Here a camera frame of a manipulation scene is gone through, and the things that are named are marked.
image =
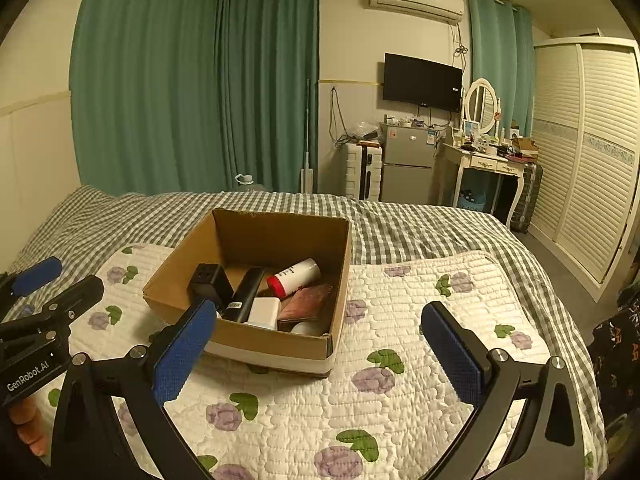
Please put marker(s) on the white mop pole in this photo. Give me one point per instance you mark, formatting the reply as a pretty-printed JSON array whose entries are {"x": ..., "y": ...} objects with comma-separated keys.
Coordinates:
[{"x": 307, "y": 170}]

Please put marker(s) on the white air conditioner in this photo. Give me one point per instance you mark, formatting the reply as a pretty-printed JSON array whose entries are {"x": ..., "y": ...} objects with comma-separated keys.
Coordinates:
[{"x": 415, "y": 0}]

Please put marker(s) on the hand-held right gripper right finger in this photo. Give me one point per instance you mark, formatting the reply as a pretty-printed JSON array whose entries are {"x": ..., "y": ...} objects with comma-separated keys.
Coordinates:
[{"x": 452, "y": 355}]

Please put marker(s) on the floral quilted blanket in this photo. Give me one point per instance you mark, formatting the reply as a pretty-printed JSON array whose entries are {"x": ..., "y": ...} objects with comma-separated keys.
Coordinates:
[{"x": 390, "y": 320}]

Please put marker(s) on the grey small fridge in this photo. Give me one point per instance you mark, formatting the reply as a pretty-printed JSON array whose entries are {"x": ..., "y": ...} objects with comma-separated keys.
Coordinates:
[{"x": 407, "y": 165}]

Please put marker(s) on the white charger plug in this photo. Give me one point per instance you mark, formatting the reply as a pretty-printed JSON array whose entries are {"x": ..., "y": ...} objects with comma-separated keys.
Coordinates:
[{"x": 265, "y": 312}]

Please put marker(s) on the cardboard box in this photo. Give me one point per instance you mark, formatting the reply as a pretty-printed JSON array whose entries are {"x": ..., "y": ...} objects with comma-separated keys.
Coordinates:
[{"x": 260, "y": 245}]

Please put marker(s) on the white dressing table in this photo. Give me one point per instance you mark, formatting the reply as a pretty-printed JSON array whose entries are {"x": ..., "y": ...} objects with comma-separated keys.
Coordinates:
[{"x": 482, "y": 162}]

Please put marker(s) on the white bottle with red cap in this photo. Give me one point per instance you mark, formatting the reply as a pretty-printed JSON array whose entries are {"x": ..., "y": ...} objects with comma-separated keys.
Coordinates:
[{"x": 295, "y": 277}]

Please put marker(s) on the pink patterned wallet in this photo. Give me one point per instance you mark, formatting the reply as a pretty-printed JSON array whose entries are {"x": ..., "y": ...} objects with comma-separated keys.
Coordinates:
[{"x": 307, "y": 302}]

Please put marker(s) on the dark suitcase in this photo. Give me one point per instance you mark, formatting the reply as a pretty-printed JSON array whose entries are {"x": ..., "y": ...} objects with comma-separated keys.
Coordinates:
[{"x": 527, "y": 195}]

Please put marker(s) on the wide green curtain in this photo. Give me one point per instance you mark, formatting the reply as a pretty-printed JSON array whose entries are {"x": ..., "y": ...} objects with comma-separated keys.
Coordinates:
[{"x": 175, "y": 75}]

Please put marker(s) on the oval white-framed mirror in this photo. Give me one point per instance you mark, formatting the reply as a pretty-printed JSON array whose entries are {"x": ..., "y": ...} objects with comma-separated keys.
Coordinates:
[{"x": 481, "y": 107}]

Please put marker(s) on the white suitcase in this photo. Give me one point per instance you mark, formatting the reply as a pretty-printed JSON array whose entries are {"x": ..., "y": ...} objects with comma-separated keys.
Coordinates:
[{"x": 362, "y": 170}]

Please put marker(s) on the blue basket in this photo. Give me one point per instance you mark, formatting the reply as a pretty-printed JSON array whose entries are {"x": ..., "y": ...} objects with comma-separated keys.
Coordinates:
[{"x": 472, "y": 200}]

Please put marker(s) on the narrow green curtain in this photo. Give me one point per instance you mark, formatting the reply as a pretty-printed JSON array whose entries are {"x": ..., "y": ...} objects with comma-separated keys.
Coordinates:
[{"x": 500, "y": 50}]

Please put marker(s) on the black cube adapter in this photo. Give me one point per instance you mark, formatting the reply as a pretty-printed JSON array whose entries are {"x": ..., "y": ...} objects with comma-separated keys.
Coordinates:
[{"x": 210, "y": 285}]

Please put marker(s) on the dark patterned clothing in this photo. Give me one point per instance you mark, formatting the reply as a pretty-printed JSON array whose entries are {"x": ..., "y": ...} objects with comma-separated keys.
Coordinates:
[{"x": 617, "y": 355}]

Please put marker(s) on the grey checked bed sheet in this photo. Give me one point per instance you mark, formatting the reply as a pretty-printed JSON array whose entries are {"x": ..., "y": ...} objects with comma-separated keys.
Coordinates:
[{"x": 410, "y": 225}]

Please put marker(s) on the white louvred wardrobe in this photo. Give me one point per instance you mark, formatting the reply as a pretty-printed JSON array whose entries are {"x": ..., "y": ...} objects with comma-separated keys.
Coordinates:
[{"x": 585, "y": 160}]

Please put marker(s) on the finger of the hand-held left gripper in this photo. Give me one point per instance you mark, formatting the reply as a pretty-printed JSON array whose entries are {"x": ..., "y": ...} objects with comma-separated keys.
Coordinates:
[
  {"x": 80, "y": 295},
  {"x": 37, "y": 275}
]

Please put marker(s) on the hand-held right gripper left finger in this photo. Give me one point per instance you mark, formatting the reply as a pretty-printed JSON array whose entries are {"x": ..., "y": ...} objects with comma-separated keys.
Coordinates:
[{"x": 182, "y": 355}]

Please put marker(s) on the person's left hand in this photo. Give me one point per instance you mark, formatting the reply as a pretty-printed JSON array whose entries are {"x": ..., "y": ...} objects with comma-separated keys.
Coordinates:
[{"x": 30, "y": 425}]

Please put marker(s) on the black cylindrical device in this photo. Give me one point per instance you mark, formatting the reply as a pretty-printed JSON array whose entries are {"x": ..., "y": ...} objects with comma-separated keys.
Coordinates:
[{"x": 245, "y": 295}]

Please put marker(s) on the black wall television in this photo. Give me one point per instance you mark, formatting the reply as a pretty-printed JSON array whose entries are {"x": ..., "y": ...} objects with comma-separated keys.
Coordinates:
[{"x": 422, "y": 82}]

